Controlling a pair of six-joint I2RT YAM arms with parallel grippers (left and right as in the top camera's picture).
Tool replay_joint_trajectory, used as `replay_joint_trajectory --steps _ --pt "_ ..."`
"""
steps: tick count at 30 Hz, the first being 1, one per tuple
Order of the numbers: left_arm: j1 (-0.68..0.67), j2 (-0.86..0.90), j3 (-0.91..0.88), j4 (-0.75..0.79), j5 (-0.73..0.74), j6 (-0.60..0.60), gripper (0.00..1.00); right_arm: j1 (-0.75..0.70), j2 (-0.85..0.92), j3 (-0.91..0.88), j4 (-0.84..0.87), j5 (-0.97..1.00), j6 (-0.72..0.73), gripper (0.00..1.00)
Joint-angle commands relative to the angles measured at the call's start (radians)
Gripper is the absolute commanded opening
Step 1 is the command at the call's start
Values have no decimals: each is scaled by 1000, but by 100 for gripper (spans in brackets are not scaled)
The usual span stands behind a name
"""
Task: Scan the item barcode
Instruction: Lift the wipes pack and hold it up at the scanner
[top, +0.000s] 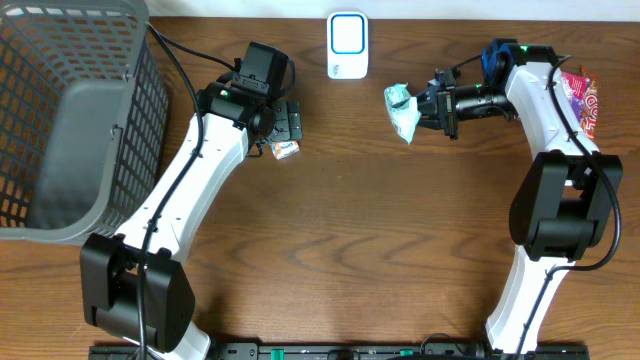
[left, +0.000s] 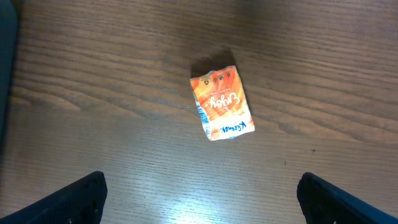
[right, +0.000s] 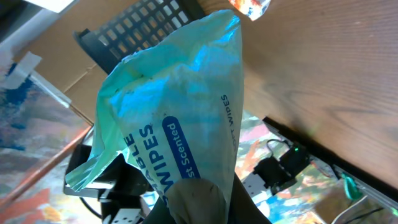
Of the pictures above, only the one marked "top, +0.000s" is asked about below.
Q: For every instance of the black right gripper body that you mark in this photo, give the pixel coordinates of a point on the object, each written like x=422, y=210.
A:
x=447, y=103

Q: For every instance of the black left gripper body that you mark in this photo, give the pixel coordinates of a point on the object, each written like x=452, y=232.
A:
x=288, y=121

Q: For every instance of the orange white snack packet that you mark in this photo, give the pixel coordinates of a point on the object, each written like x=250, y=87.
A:
x=284, y=149

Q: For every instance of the teal snack wrapper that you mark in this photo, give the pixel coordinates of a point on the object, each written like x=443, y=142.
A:
x=402, y=109

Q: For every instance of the pink purple snack packet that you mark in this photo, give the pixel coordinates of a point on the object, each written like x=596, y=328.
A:
x=575, y=87

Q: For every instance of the orange chocolate bar wrapper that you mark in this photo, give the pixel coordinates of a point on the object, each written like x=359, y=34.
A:
x=589, y=113

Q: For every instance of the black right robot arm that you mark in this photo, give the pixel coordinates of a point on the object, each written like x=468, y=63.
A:
x=566, y=216

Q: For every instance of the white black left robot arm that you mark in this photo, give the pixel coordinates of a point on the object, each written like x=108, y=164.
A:
x=133, y=283

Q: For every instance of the white barcode scanner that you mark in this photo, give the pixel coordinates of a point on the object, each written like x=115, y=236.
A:
x=347, y=45

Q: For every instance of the dark grey plastic basket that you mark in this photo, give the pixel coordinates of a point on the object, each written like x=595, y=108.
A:
x=83, y=117

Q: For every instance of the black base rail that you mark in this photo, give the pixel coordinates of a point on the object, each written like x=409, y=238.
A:
x=432, y=350

